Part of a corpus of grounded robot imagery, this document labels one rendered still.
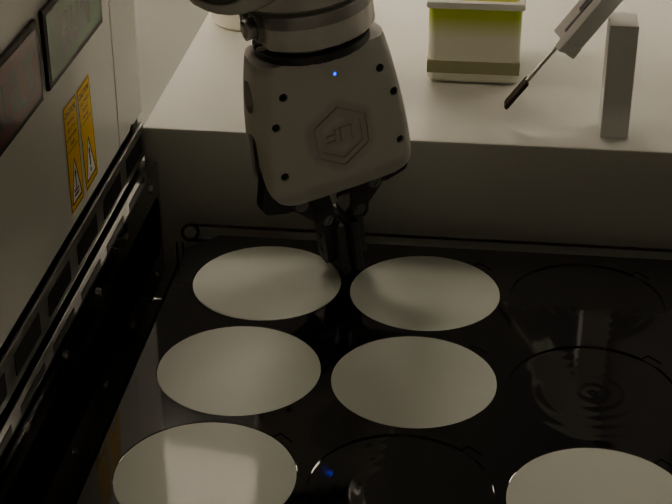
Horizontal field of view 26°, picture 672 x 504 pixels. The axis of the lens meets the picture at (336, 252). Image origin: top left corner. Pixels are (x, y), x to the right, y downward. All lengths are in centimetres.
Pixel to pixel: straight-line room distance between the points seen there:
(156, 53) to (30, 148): 313
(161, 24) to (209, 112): 307
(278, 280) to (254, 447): 19
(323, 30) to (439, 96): 25
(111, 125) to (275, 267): 15
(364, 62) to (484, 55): 23
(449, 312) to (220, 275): 16
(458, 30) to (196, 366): 37
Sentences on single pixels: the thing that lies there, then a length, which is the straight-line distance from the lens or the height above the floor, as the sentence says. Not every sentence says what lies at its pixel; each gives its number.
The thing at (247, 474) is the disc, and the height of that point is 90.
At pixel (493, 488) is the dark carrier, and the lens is 81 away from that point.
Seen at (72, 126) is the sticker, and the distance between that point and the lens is 90.
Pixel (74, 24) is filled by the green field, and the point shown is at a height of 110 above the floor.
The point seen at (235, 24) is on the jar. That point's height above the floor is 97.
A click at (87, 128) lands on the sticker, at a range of 94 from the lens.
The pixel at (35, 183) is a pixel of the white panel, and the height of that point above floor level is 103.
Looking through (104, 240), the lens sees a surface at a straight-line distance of 97.
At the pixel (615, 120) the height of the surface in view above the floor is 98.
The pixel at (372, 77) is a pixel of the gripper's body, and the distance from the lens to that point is 93.
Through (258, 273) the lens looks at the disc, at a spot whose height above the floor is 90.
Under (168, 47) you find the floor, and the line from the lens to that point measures 399.
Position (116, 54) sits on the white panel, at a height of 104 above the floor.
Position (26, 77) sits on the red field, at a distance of 81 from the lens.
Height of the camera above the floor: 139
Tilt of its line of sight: 29 degrees down
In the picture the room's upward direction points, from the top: straight up
